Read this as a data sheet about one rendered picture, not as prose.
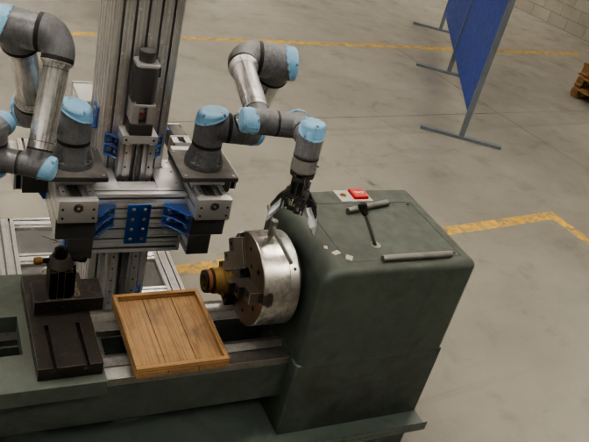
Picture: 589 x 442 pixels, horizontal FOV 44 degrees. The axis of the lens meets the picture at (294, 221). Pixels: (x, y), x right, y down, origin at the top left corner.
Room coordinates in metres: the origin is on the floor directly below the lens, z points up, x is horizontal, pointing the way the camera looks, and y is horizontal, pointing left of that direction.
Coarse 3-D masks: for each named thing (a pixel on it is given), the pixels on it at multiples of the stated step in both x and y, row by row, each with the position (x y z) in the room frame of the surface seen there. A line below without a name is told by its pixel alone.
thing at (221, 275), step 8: (208, 272) 1.87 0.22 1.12; (216, 272) 1.88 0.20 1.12; (224, 272) 1.88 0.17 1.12; (200, 280) 1.89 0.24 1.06; (208, 280) 1.84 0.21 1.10; (216, 280) 1.85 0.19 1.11; (224, 280) 1.87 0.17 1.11; (208, 288) 1.84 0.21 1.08; (216, 288) 1.85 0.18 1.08; (224, 288) 1.86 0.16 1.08
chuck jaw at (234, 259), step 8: (232, 240) 1.98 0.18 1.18; (240, 240) 1.99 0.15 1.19; (232, 248) 1.97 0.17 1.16; (240, 248) 1.97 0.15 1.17; (224, 256) 1.96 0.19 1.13; (232, 256) 1.94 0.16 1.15; (240, 256) 1.96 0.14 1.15; (224, 264) 1.92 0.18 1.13; (232, 264) 1.93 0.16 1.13; (240, 264) 1.94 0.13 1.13
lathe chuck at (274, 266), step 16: (256, 240) 1.93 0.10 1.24; (256, 256) 1.91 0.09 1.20; (272, 256) 1.90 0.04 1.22; (240, 272) 1.98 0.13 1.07; (256, 272) 1.88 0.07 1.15; (272, 272) 1.86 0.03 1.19; (288, 272) 1.88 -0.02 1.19; (272, 288) 1.83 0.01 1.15; (288, 288) 1.86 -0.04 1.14; (240, 304) 1.93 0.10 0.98; (256, 304) 1.84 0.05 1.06; (272, 304) 1.82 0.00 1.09; (240, 320) 1.91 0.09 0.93; (256, 320) 1.82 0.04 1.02; (272, 320) 1.85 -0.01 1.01
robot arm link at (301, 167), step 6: (294, 162) 1.85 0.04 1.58; (300, 162) 1.84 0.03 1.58; (306, 162) 1.84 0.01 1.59; (294, 168) 1.85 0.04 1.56; (300, 168) 1.84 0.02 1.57; (306, 168) 1.84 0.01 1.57; (312, 168) 1.85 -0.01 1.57; (300, 174) 1.85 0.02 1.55; (306, 174) 1.84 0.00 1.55; (312, 174) 1.85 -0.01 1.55
